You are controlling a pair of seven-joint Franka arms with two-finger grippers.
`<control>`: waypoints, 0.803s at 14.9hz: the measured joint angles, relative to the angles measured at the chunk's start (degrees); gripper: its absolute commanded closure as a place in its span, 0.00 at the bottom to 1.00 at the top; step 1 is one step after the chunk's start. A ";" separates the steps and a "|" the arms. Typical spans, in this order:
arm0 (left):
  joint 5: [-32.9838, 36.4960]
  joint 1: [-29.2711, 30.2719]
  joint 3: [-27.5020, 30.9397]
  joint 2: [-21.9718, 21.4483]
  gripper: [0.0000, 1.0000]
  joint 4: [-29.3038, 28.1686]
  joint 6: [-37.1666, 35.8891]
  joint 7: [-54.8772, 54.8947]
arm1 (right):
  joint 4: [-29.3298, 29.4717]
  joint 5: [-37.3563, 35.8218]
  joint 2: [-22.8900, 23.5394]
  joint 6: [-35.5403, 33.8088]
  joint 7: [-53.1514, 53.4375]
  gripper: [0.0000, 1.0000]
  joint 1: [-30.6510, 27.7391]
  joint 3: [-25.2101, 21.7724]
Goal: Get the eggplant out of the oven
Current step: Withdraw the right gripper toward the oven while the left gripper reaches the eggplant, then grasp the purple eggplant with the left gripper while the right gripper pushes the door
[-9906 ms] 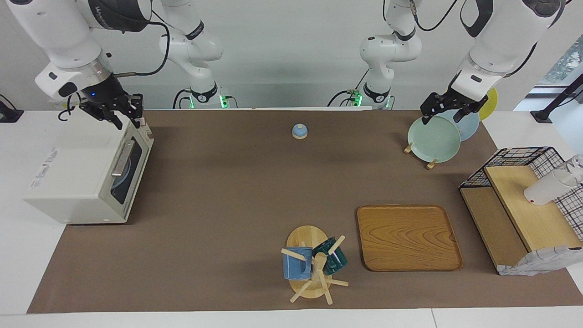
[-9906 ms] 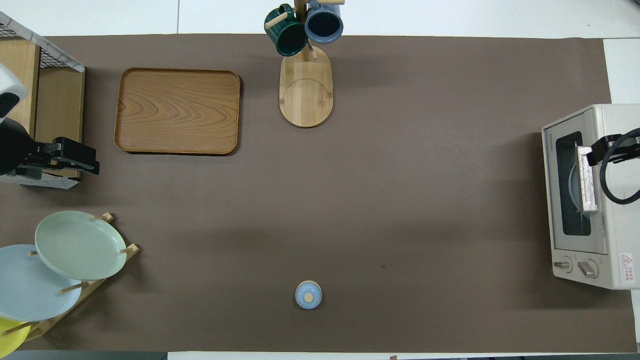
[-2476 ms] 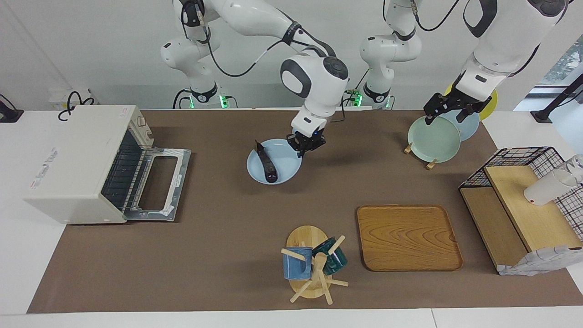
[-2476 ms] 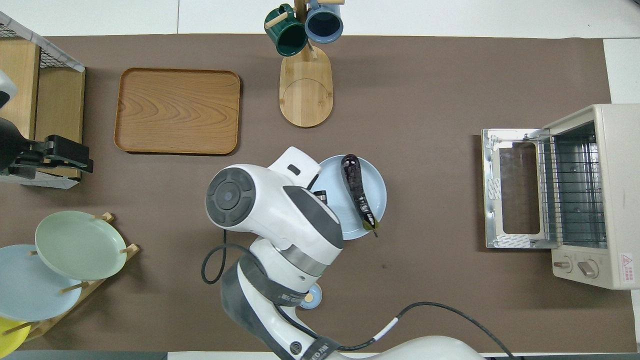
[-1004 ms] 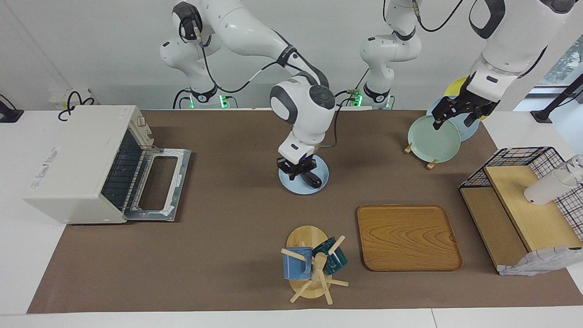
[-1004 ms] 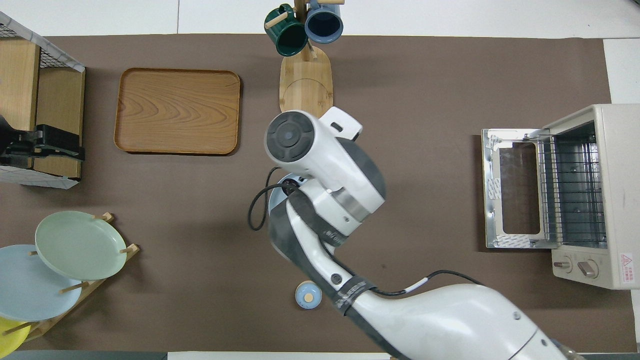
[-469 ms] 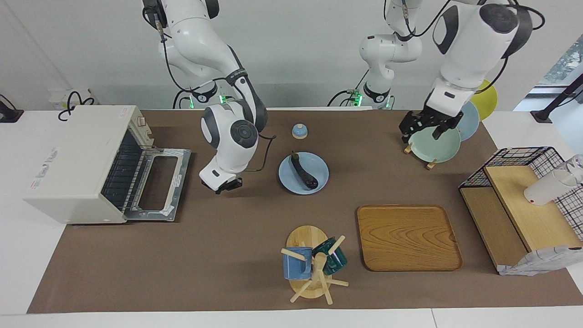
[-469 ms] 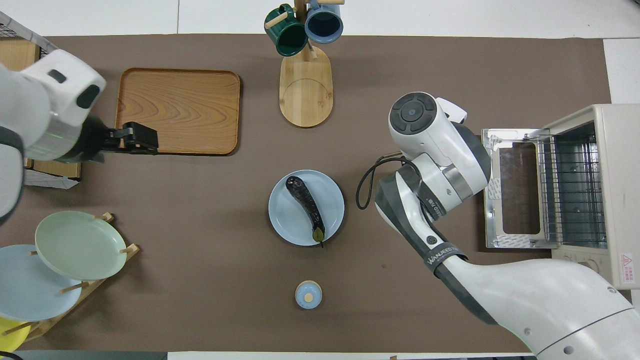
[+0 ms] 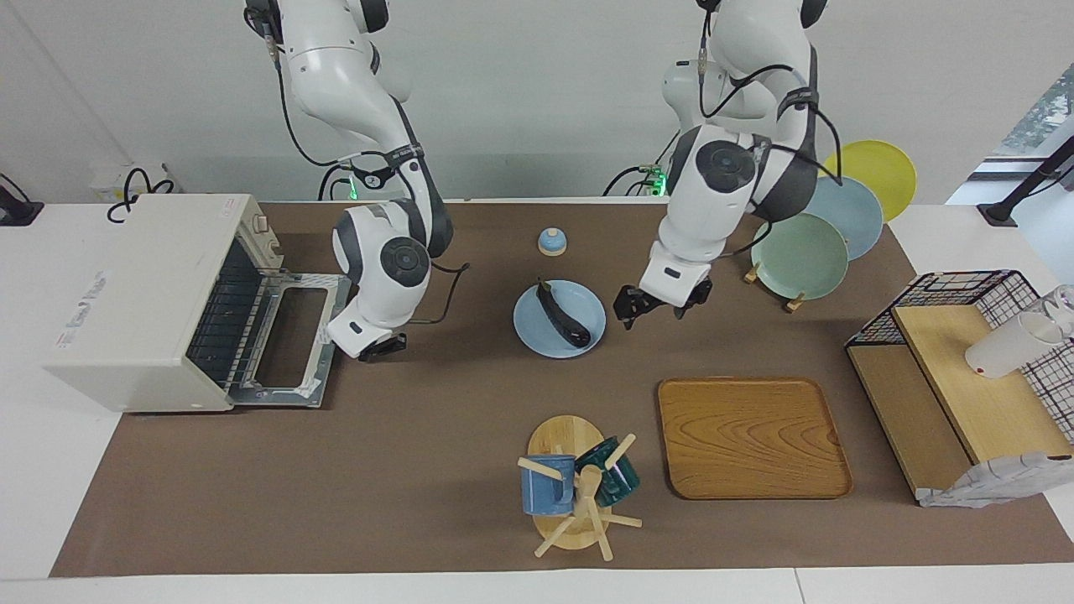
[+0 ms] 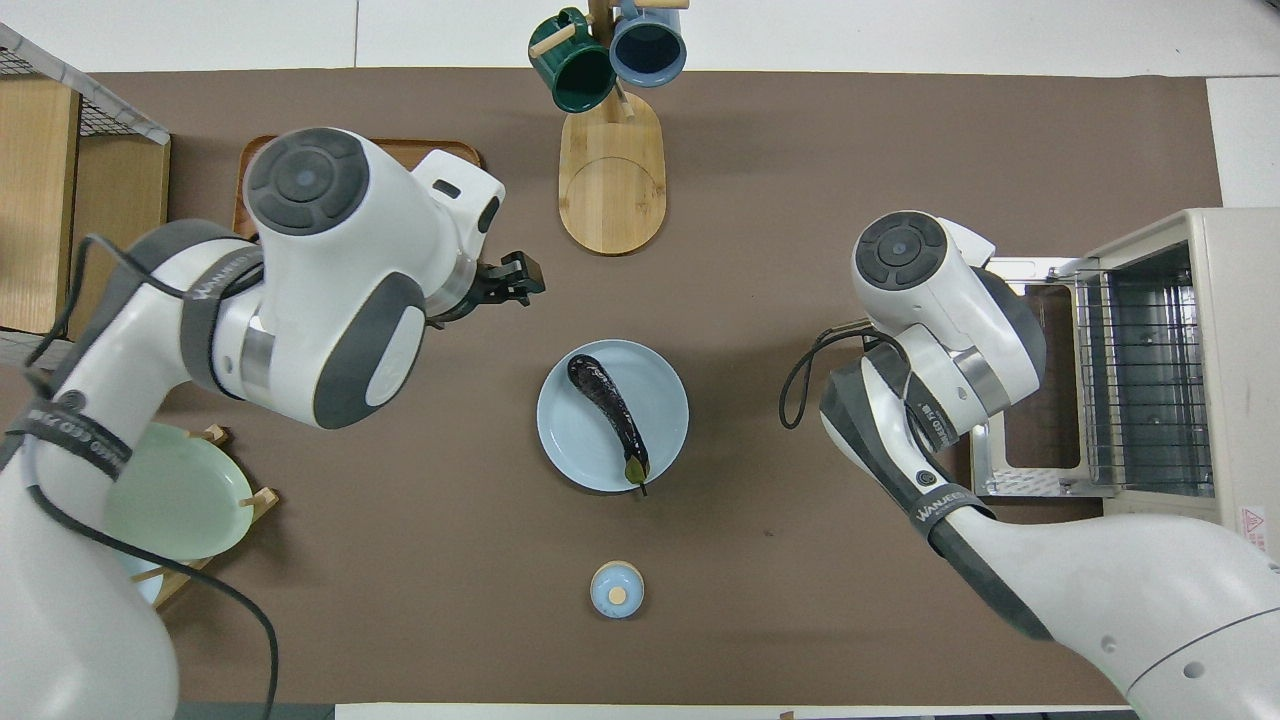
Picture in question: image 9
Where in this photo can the yellow plate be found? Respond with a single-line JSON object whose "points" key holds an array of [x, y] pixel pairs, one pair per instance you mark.
{"points": [[881, 168]]}

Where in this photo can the light blue round plate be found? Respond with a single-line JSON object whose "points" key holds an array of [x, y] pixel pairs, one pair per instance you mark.
{"points": [[537, 331]]}

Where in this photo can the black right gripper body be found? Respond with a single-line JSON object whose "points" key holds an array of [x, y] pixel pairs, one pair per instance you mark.
{"points": [[382, 347]]}

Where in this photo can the beige toaster oven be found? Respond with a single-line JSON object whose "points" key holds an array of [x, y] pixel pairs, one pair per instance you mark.
{"points": [[117, 294]]}

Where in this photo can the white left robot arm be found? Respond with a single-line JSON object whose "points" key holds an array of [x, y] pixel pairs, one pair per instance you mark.
{"points": [[705, 218]]}

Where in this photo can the blue mug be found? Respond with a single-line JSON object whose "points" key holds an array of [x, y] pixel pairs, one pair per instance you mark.
{"points": [[545, 491]]}

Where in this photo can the pale blue plate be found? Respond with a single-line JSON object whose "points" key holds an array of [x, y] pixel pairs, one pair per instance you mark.
{"points": [[856, 218]]}

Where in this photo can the wooden serving tray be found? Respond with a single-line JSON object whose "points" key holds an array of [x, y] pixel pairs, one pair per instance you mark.
{"points": [[755, 436]]}

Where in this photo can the silver oven knob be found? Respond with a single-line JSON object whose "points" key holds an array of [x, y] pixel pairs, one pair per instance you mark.
{"points": [[274, 246], [262, 224]]}

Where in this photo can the metal oven rack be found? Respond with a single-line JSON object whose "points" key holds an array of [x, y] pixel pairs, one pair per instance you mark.
{"points": [[226, 319]]}

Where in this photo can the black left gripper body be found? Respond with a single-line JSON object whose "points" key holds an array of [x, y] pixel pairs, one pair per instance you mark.
{"points": [[663, 300]]}

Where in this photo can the wooden plate rack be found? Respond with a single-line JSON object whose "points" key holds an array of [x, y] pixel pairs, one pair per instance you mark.
{"points": [[794, 304]]}

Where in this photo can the dark green mug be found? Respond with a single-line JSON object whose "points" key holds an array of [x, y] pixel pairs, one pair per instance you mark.
{"points": [[617, 482]]}

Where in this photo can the pale green plate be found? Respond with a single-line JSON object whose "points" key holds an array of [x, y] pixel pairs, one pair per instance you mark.
{"points": [[797, 256]]}

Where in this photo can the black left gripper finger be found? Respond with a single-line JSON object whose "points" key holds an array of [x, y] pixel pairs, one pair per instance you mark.
{"points": [[683, 312], [627, 317]]}

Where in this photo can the marble patterned cloth strip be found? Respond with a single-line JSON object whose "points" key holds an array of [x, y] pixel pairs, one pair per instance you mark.
{"points": [[990, 482]]}

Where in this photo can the white cup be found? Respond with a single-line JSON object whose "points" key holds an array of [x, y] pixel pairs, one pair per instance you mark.
{"points": [[1007, 348]]}

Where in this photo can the clear glass cup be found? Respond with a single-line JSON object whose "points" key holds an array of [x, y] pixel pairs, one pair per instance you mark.
{"points": [[1064, 302]]}

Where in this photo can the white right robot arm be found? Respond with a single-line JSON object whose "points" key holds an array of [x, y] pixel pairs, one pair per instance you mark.
{"points": [[377, 285]]}

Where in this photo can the wooden mug tree stand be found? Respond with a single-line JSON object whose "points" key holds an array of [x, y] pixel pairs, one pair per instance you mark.
{"points": [[564, 436]]}

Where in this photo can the wooden stepped shelf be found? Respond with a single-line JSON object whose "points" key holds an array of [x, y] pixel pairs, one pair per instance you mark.
{"points": [[982, 411]]}

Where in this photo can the dark purple eggplant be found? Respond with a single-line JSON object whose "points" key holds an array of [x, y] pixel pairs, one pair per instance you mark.
{"points": [[562, 319]]}

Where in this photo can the brown table mat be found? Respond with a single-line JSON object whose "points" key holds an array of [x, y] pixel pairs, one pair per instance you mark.
{"points": [[436, 419]]}

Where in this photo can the glass oven door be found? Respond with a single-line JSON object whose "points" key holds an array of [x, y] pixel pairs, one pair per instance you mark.
{"points": [[331, 335]]}

